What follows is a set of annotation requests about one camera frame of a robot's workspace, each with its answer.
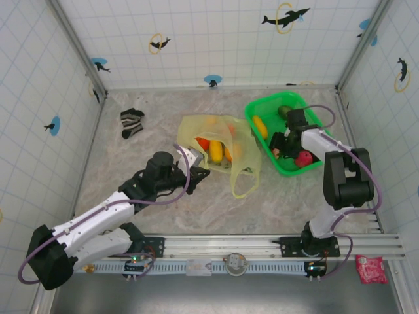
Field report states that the controller board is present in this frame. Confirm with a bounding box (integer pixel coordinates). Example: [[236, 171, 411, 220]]
[[303, 260, 328, 283], [122, 251, 155, 283]]

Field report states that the black white striped sock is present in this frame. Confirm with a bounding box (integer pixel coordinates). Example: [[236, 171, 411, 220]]
[[120, 107, 145, 140]]

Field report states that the small white card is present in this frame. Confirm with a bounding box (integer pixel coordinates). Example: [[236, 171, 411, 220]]
[[186, 258, 213, 277]]

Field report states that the left controller board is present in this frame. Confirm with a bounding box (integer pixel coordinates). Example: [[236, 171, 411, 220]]
[[122, 251, 155, 283]]

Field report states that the blue circle dolphin sticker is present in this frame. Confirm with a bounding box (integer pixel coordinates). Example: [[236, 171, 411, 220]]
[[356, 18, 379, 47]]

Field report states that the round grey device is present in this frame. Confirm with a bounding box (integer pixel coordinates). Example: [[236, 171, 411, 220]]
[[223, 252, 247, 277]]

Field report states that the red round fake fruit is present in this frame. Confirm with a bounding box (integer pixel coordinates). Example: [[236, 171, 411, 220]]
[[294, 150, 314, 169]]

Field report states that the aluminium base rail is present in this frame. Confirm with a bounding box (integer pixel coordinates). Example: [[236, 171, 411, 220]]
[[140, 232, 402, 261]]

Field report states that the red snack packet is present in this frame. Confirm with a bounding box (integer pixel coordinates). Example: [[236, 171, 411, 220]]
[[355, 254, 389, 285]]

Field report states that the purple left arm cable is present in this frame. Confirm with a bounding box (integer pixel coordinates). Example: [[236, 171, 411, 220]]
[[18, 143, 192, 285]]

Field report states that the green plastic basket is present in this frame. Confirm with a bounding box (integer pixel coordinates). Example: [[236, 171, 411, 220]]
[[244, 90, 331, 177]]

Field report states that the long yellow fake fruit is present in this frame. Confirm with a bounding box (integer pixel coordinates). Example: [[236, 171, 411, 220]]
[[251, 115, 269, 139]]

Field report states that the yellow plastic bag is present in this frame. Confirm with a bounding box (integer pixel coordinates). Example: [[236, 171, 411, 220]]
[[176, 114, 263, 199]]

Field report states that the right controller board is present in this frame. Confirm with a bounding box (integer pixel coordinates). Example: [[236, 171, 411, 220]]
[[303, 260, 328, 283]]

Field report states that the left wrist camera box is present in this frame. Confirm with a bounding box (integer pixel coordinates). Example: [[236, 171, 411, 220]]
[[178, 146, 206, 168]]

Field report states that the white slotted cable duct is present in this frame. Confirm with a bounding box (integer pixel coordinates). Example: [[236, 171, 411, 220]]
[[73, 258, 328, 276]]

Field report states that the aluminium corner post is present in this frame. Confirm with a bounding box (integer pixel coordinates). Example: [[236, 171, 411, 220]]
[[48, 0, 109, 99], [336, 0, 393, 92]]

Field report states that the small dolphin ring sticker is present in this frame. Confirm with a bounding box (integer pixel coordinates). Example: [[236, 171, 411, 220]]
[[88, 81, 101, 105]]

